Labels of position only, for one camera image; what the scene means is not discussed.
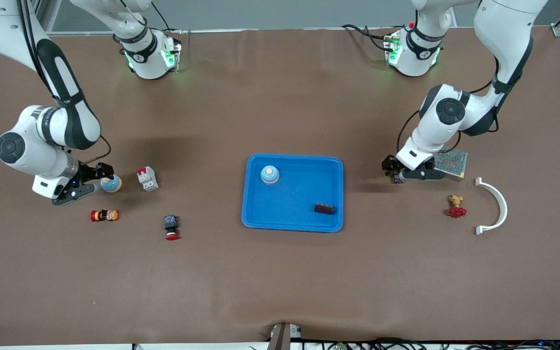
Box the metal mesh power supply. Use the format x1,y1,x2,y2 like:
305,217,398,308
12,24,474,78
433,147,469,182

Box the brass valve red handle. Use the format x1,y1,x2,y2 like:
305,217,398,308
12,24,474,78
447,194,467,218

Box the blue plastic tray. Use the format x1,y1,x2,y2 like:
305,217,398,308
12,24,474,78
241,154,344,233

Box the black base cables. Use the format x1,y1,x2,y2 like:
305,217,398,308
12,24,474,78
341,23,393,52

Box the grey metal bracket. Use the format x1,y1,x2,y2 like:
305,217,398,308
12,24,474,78
268,322,303,350

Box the white curved plastic handle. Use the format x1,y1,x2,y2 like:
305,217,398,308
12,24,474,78
474,177,508,236

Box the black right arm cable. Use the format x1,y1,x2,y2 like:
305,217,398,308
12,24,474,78
17,0,112,166

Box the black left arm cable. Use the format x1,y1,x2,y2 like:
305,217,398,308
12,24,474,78
397,56,502,154

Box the white red circuit breaker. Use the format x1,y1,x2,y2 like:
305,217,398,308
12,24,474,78
136,166,159,192

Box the red emergency stop button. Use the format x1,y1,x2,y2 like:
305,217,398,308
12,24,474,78
163,215,180,241

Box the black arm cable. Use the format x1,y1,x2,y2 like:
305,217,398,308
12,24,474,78
397,56,502,154
17,0,112,166

